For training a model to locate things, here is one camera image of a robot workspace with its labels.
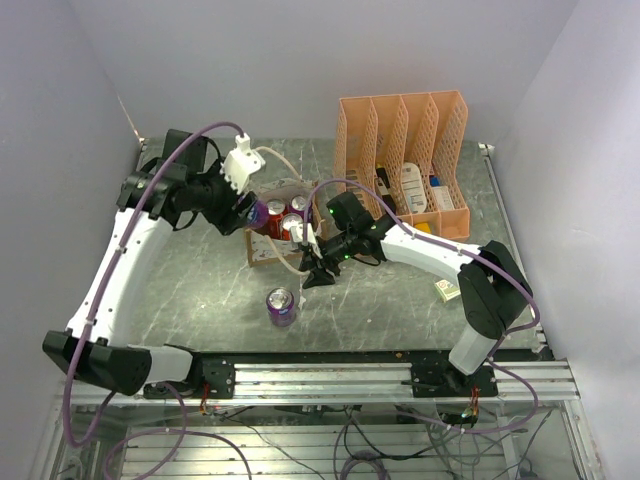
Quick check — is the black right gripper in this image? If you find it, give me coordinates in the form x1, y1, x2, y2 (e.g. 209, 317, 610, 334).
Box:
298, 228, 358, 289

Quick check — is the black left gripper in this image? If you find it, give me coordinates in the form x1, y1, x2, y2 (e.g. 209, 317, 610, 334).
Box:
188, 155, 259, 235

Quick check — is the purple soda can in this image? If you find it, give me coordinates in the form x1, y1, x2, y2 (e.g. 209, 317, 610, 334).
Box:
265, 287, 297, 327
246, 200, 269, 230
289, 195, 309, 216

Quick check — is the red cola can front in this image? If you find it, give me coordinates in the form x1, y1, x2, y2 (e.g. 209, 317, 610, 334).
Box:
266, 199, 287, 222

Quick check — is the red cola can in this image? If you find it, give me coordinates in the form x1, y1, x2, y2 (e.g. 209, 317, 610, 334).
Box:
279, 213, 303, 241
266, 199, 287, 222

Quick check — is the canvas jute cat-print bag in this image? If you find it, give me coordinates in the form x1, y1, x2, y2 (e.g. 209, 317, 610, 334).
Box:
245, 146, 328, 272

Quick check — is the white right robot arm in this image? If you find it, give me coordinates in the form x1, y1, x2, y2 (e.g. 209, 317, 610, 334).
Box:
290, 192, 533, 396

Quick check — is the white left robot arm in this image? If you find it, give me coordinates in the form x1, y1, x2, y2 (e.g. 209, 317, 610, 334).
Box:
42, 131, 265, 397

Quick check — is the yellow item in organizer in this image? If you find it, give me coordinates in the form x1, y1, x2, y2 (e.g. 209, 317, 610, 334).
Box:
414, 222, 434, 234

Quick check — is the white labelled packet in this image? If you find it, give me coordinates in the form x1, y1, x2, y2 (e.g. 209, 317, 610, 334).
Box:
401, 162, 428, 214

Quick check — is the small green white box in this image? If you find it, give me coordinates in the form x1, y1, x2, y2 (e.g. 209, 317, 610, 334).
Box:
435, 279, 461, 302

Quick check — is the white blue box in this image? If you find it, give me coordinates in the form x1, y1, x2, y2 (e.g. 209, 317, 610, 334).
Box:
429, 175, 455, 211

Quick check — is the orange plastic file organizer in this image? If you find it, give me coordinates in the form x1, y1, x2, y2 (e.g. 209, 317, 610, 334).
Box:
333, 90, 470, 241

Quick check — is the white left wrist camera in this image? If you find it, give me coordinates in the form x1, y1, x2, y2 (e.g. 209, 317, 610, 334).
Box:
221, 133, 266, 194

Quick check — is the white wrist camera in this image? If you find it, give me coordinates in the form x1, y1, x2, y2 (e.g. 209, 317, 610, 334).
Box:
288, 222, 322, 258
221, 133, 266, 194

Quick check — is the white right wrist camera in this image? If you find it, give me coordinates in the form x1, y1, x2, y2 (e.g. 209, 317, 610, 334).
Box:
288, 222, 322, 258

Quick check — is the aluminium rail frame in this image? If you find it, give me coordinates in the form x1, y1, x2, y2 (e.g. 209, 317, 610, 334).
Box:
54, 360, 581, 405

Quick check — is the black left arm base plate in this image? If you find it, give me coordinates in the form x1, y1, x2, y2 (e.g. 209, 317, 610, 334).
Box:
169, 357, 236, 399

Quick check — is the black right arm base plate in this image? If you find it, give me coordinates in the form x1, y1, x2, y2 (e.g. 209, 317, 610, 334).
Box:
402, 361, 498, 398

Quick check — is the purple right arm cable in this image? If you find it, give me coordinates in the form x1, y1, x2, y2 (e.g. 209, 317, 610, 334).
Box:
301, 178, 540, 480

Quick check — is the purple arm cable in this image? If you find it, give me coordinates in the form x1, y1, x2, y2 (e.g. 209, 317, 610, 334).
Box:
301, 178, 540, 480
62, 120, 251, 480

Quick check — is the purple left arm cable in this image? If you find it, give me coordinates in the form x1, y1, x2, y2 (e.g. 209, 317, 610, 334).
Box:
62, 120, 251, 480

